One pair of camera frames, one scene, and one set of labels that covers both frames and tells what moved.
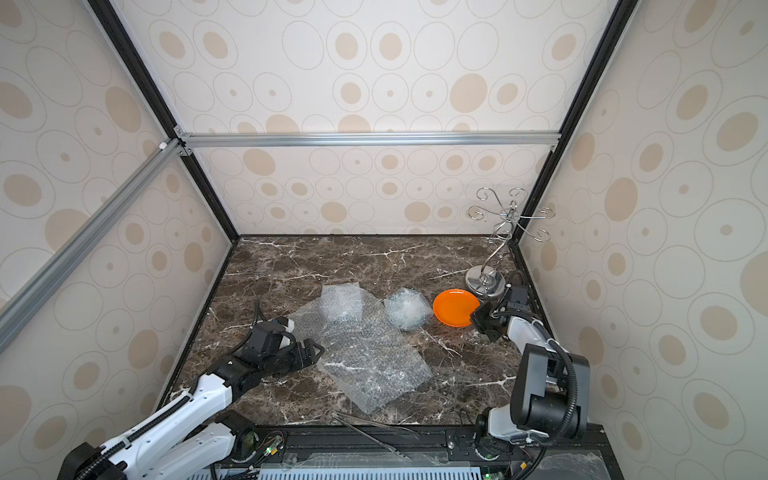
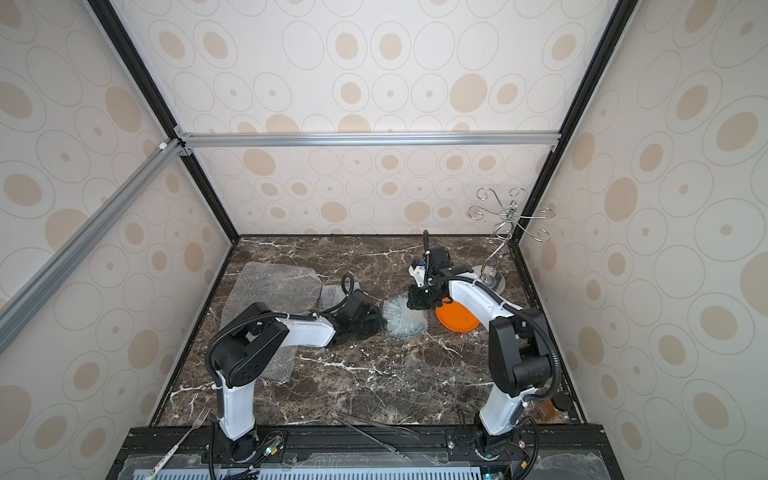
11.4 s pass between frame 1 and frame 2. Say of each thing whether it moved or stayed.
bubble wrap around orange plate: moved
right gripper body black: moved
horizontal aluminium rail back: stayed
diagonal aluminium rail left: stayed
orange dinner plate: stayed
